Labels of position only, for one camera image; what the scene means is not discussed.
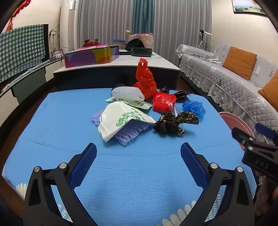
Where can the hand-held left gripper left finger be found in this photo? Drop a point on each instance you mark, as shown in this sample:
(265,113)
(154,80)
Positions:
(83,167)

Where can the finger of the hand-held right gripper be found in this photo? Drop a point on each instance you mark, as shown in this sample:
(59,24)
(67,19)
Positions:
(263,129)
(241,135)

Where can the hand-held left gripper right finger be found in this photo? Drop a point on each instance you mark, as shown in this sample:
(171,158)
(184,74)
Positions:
(194,167)

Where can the pink bin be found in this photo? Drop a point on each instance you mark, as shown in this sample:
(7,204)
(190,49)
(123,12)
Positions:
(234,121)

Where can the black floral cloth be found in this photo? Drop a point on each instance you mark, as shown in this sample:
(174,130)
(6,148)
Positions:
(167,125)

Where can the white bamboo print paper bag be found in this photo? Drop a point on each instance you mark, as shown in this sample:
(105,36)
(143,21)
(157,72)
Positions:
(113,121)

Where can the purple foam net sleeve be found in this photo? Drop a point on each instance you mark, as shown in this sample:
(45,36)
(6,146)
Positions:
(128,134)

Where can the blue plastic bag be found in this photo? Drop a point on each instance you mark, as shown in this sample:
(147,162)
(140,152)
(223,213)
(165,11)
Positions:
(193,107)

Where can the black snack wrapper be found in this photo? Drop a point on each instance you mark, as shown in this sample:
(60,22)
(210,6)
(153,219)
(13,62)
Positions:
(182,96)

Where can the round red plastic bag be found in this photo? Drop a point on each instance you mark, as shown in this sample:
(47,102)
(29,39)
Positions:
(164,102)

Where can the green snack wrapper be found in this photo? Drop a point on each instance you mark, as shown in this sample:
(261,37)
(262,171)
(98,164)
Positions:
(141,104)

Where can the white foam net sleeve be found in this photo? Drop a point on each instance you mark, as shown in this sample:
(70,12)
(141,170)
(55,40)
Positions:
(128,92)

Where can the tall red plastic bag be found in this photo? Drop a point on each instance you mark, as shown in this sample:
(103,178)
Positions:
(144,80)

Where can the person's right hand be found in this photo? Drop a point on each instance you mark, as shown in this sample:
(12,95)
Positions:
(263,200)

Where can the orange cushion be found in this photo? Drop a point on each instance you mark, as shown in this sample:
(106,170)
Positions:
(239,62)
(271,89)

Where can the blue tablecloth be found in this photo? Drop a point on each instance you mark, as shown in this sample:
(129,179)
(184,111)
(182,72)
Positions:
(65,119)

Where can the grey quilted sofa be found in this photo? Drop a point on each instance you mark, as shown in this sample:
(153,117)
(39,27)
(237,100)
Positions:
(217,71)

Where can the television cabinet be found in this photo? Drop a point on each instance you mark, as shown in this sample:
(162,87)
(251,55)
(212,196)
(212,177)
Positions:
(30,84)

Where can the white top coffee table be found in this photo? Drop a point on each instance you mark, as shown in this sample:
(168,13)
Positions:
(130,71)

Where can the white stand lamp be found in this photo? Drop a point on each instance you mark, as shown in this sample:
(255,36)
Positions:
(203,34)

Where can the colourful box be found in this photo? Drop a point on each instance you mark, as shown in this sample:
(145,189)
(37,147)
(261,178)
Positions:
(86,57)

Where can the mint green cloth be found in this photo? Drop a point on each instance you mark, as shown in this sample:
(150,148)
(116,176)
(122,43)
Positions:
(124,51)

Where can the dark green round tin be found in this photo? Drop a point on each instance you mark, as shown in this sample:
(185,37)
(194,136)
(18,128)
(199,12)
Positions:
(141,52)

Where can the grey curtain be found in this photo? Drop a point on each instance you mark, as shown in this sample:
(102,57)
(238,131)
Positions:
(104,19)
(180,21)

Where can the stack of bowls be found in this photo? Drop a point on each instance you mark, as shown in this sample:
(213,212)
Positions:
(119,42)

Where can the black television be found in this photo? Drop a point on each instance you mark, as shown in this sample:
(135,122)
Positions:
(46,41)

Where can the thin potted plant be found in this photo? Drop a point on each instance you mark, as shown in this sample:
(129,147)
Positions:
(52,39)

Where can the pink fabric basket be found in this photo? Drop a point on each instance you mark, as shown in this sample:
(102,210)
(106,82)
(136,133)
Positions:
(147,40)

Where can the green checked cloth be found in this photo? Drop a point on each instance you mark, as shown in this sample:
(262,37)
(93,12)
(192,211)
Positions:
(19,50)

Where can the white tower air conditioner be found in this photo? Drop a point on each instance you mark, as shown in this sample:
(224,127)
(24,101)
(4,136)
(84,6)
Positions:
(69,26)

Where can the teal curtain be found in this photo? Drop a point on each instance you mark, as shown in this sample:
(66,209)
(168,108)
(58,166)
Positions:
(142,15)

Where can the red hanging decoration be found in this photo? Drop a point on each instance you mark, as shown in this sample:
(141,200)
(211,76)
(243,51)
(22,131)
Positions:
(18,10)

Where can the photo frame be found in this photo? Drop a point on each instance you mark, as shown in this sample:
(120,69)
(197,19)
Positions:
(57,54)

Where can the wall picture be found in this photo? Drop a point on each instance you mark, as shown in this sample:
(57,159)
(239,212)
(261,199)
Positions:
(247,6)

